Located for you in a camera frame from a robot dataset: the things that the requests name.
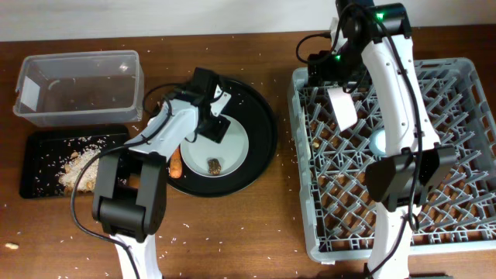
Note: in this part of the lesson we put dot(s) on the grey dishwasher rack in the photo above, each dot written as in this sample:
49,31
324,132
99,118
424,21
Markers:
339,215

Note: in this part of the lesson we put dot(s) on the round black tray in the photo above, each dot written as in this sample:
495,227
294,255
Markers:
252,111

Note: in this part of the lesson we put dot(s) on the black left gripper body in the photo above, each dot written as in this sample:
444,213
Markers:
218,129

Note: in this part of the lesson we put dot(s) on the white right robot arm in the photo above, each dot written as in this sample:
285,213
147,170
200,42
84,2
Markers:
379,38

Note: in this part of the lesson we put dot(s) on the orange carrot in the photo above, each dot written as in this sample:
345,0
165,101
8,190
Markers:
175,166

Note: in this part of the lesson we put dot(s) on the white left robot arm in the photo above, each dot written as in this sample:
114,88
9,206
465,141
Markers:
130,194

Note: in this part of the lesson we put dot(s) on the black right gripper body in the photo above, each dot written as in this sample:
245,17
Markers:
345,67

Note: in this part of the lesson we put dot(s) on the brown food scrap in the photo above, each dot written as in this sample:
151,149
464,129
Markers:
214,166

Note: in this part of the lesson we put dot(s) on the light blue plastic cup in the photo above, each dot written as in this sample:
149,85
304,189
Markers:
377,144

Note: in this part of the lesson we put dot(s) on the rice and food waste pile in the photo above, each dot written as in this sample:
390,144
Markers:
74,166

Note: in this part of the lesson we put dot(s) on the clear plastic bin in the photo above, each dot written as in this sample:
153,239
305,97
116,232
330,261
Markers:
80,89

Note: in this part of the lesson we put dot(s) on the peanut on table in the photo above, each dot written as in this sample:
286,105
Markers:
12,246

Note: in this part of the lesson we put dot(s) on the black rectangular tray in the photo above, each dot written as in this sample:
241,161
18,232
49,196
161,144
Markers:
48,153

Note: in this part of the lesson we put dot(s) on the grey round plate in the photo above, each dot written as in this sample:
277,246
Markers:
230,153

